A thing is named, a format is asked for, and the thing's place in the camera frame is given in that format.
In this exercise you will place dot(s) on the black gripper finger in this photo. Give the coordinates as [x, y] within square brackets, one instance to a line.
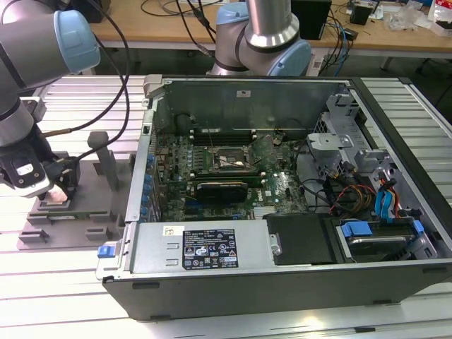
[69, 173]

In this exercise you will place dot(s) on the silver CPU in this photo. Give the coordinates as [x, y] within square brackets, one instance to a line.
[56, 197]

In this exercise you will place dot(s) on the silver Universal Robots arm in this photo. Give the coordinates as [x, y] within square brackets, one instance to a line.
[28, 46]

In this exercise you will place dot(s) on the CPU socket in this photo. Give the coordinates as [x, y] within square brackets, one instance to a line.
[226, 153]

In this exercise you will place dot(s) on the green RAM stick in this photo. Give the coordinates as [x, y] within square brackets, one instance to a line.
[76, 213]

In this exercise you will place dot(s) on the grey parts rack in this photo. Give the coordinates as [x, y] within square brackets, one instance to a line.
[92, 212]

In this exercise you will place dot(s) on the blue case latch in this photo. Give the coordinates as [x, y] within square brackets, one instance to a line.
[106, 251]

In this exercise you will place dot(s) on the silver power supply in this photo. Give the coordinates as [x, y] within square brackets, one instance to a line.
[155, 247]

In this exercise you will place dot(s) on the grey case clip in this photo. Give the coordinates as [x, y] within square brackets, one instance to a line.
[153, 83]

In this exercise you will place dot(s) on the large black box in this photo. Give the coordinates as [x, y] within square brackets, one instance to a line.
[99, 8]

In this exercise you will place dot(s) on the black graphics card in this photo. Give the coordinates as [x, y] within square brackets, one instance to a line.
[222, 192]

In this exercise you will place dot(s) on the long wooden desk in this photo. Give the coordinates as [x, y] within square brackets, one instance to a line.
[159, 31]

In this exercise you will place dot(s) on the silver chipset heatsink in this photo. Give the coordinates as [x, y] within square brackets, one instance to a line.
[263, 211]

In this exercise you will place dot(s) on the green motherboard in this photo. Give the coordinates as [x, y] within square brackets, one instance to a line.
[279, 190]

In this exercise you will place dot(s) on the open black PC case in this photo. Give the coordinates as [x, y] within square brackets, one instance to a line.
[247, 293]

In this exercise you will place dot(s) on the black plastic shroud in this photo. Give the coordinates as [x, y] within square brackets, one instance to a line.
[300, 240]

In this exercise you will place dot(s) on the hard disk blue carrier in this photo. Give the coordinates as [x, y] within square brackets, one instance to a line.
[356, 229]

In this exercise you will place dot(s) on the black power adapter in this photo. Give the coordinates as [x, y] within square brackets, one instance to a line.
[351, 34]

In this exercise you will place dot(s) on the small black box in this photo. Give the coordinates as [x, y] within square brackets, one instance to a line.
[360, 16]

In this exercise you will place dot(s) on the clear plastic bags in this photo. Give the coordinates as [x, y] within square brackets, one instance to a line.
[406, 17]

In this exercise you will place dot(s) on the red white package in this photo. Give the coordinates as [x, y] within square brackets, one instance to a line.
[441, 10]

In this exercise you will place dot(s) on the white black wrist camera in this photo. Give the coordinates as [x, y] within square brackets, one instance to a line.
[31, 187]

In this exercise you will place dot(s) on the silver metal bracket plate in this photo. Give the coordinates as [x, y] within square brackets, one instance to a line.
[328, 141]

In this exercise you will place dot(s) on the silver drive bay frame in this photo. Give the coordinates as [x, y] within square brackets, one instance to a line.
[339, 102]

